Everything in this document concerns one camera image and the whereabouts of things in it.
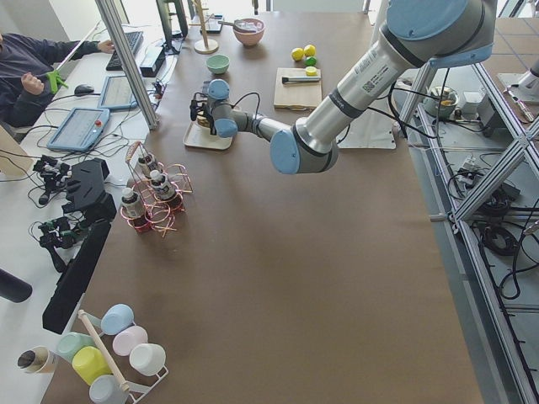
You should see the aluminium frame post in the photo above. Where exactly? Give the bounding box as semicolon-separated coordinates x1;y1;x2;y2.
95;0;158;130

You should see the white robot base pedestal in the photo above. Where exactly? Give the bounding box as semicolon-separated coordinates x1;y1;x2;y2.
337;99;396;150

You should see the yellow lemon back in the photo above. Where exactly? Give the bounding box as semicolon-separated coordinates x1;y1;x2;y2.
303;44;316;57

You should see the pink plastic cup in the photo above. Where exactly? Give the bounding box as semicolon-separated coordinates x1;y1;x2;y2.
112;325;148;356

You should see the pink bowl of ice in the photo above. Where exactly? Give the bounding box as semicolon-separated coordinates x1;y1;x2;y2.
232;19;265;46

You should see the metal ice scoop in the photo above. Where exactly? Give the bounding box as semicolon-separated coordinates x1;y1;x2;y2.
217;19;257;33

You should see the yellow lemon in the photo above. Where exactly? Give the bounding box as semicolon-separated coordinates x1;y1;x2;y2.
303;44;316;57
291;47;304;61

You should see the black computer mouse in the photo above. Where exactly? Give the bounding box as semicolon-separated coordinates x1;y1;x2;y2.
73;84;94;97

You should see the copper wire bottle rack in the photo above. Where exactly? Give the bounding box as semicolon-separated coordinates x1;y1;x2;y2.
120;141;193;237

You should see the yellow lemon front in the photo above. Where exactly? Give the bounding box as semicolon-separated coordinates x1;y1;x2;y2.
291;47;304;61

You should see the black metal muddler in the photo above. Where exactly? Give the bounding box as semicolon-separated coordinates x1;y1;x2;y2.
281;76;321;84

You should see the green lime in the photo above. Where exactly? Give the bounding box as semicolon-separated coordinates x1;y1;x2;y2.
304;56;318;66

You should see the bamboo cutting board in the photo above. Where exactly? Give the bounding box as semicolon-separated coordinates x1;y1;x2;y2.
273;67;322;110

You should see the teach pendant near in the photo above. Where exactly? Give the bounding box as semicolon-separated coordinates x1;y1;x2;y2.
46;108;110;152

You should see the half lemon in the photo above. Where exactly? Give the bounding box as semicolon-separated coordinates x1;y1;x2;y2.
305;66;318;77

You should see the black keyboard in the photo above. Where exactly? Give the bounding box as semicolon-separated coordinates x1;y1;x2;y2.
105;30;145;72

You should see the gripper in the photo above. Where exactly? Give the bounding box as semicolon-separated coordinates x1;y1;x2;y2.
189;92;208;122

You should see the white plastic cup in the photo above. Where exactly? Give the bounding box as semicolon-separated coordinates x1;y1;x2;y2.
129;343;166;376

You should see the yellow plastic cup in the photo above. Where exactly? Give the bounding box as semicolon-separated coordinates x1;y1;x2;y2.
72;346;112;385

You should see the wooden mug tree stand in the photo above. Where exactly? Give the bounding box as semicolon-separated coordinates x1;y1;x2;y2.
190;0;219;55

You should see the paper coffee cup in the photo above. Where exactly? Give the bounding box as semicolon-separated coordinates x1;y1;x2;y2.
17;346;58;374

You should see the mint green bowl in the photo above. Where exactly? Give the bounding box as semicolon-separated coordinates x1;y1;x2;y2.
205;55;230;75

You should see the metal bowl on shelf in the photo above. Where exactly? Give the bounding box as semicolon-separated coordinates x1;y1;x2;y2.
423;86;459;120

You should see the bread slice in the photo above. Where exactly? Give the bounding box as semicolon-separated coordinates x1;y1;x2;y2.
196;116;211;128

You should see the person at desk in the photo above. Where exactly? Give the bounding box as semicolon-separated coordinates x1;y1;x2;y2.
1;34;115;128

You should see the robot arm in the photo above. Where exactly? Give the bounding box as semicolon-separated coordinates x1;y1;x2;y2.
200;0;497;174

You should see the blue plastic cup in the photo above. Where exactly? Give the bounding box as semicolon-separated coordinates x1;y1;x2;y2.
101;304;134;335

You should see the teach pendant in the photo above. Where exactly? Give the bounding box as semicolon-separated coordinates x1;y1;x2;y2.
46;108;110;152
98;76;137;111

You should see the cream bunny serving tray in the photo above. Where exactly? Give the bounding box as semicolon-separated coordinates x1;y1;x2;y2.
183;122;232;151

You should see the teach pendant far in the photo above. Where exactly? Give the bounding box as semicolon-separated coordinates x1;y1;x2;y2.
98;76;137;111

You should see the white cup rack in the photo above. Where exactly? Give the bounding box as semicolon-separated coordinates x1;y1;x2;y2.
75;310;169;403

